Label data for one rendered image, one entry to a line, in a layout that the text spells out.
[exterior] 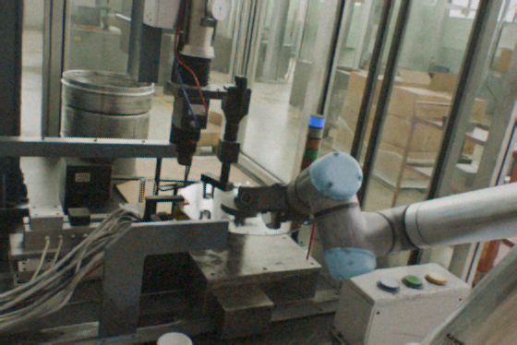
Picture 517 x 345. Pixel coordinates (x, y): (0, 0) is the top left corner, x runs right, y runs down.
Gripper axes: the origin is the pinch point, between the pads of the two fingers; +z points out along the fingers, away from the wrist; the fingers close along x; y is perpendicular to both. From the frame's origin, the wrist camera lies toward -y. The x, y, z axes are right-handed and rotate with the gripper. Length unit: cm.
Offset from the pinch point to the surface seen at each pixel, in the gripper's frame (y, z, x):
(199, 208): -10.9, 15.2, 3.5
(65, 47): -52, 85, 77
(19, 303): -46, 10, -19
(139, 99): -25, 61, 49
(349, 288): 20.2, 0.9, -14.8
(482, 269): 177, 149, 8
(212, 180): -8.8, 11.5, 9.8
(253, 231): -0.2, 6.0, -2.7
